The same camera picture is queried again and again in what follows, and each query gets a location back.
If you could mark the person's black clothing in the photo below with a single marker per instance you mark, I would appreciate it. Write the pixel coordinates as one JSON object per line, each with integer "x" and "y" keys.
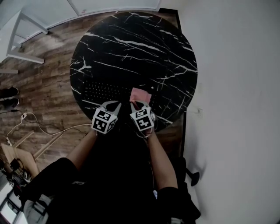
{"x": 118, "y": 179}

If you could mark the black office chair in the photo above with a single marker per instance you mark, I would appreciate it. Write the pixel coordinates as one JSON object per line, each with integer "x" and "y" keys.
{"x": 193, "y": 178}

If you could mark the white desk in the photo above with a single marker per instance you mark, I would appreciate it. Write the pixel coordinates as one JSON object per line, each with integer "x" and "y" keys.
{"x": 24, "y": 58}

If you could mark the person's left forearm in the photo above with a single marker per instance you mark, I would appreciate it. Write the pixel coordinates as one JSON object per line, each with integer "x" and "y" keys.
{"x": 82, "y": 151}

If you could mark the light wooden table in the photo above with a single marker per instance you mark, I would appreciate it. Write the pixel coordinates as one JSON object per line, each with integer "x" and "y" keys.
{"x": 24, "y": 156}

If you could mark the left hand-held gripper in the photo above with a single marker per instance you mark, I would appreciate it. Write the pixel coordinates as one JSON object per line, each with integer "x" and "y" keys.
{"x": 102, "y": 122}

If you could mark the black keyboard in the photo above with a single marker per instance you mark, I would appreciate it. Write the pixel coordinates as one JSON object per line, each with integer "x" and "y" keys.
{"x": 102, "y": 92}

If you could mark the small white clipped device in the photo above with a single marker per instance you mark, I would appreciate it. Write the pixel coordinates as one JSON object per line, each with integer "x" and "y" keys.
{"x": 155, "y": 193}

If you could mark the person's right forearm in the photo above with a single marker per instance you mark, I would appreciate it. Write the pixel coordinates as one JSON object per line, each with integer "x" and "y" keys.
{"x": 163, "y": 162}

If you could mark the white plug adapter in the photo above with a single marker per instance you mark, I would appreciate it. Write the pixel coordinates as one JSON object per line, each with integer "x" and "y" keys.
{"x": 23, "y": 115}

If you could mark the dark framed screen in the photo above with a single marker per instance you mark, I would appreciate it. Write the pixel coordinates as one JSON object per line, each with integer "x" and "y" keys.
{"x": 9, "y": 210}

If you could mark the pink cloth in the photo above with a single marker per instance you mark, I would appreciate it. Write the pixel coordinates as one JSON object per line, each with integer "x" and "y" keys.
{"x": 138, "y": 95}

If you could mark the white framed glass partition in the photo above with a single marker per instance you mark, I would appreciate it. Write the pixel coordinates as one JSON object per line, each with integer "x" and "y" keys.
{"x": 65, "y": 8}

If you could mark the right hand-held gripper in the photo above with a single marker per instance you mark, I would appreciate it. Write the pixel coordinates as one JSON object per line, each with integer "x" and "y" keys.
{"x": 142, "y": 120}

